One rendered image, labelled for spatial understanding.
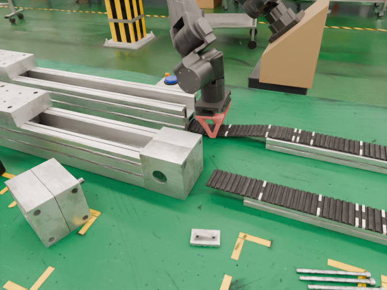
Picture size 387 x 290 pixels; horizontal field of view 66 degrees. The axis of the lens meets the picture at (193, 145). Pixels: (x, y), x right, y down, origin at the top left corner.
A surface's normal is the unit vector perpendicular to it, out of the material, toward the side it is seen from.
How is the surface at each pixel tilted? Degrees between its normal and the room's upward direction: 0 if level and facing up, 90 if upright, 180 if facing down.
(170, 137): 0
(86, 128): 90
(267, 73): 90
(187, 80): 89
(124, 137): 90
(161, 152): 0
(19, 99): 0
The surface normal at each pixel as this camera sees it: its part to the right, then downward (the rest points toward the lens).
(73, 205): 0.71, 0.40
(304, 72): -0.38, 0.57
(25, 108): 0.92, 0.21
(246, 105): -0.04, -0.80
